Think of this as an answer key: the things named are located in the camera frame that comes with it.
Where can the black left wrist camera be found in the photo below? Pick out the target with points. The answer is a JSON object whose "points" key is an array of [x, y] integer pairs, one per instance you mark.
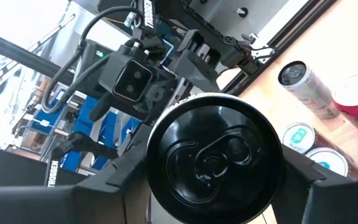
{"points": [[129, 77]]}

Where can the black aluminium table frame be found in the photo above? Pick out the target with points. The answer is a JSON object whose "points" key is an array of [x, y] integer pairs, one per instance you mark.
{"points": [[291, 31]]}

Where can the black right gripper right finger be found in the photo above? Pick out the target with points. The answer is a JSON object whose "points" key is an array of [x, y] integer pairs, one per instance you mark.
{"points": [[322, 199]]}

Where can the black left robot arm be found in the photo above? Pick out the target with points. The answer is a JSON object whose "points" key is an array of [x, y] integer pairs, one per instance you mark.
{"points": [[148, 18]]}

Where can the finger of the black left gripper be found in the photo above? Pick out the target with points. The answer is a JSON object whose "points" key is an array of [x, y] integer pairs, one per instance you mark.
{"points": [[101, 105], [82, 144]]}

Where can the silver mounting plate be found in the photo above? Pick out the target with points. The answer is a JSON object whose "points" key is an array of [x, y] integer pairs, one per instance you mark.
{"points": [[261, 54]]}

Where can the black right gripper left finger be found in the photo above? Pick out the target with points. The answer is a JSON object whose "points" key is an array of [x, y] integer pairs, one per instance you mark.
{"points": [[104, 193]]}

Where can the red soda can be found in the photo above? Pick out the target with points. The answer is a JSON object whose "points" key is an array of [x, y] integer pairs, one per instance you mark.
{"points": [[356, 96]]}

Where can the silver blue slim can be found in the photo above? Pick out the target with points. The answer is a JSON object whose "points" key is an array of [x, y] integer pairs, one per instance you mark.
{"points": [[329, 161], [298, 137]]}

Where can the white tall Celsius can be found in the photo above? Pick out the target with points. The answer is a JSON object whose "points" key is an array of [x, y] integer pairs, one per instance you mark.
{"points": [[216, 158], [309, 90]]}

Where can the blue storage bin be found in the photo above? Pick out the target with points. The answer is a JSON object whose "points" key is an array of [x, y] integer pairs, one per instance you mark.
{"points": [[71, 161], [48, 118], [85, 116]]}

